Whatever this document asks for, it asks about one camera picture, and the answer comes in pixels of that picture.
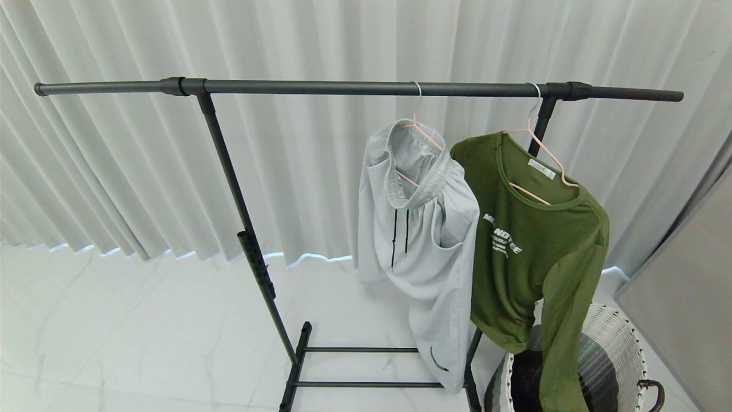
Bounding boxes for black clothes rack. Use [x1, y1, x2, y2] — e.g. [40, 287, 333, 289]
[34, 77, 685, 412]

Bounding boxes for white curtain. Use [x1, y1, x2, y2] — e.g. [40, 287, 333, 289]
[0, 0, 732, 278]

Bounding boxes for green garment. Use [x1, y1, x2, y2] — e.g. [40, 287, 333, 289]
[450, 132, 610, 412]

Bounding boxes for pink clothes hanger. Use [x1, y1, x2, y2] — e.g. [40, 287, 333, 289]
[506, 83, 580, 206]
[395, 82, 444, 188]

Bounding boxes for pale grey shorts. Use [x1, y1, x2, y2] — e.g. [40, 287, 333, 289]
[356, 119, 481, 395]

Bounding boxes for white laundry basket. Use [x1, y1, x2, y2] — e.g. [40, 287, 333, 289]
[485, 300, 666, 412]

